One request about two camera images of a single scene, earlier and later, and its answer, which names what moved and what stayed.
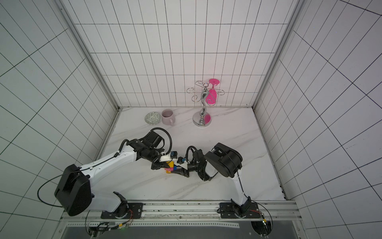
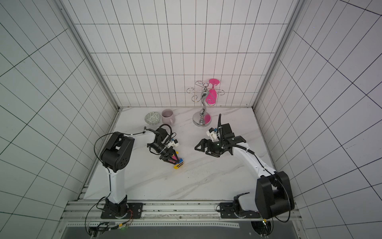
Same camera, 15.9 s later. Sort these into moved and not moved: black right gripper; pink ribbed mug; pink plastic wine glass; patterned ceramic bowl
Moved: black right gripper
Not moved: pink ribbed mug; patterned ceramic bowl; pink plastic wine glass
